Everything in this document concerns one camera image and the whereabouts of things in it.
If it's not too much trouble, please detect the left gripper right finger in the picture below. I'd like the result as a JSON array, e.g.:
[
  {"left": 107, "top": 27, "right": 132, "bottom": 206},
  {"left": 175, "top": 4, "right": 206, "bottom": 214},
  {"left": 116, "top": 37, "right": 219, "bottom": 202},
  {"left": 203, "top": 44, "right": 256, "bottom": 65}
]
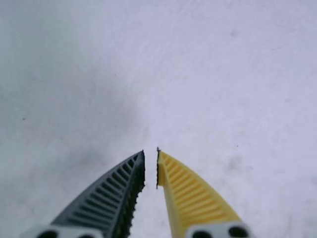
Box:
[{"left": 156, "top": 147, "right": 256, "bottom": 238}]

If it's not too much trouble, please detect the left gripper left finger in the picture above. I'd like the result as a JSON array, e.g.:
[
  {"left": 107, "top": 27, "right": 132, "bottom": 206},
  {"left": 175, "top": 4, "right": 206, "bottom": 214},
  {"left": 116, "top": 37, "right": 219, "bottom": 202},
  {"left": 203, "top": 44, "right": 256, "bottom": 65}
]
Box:
[{"left": 19, "top": 149, "right": 146, "bottom": 238}]

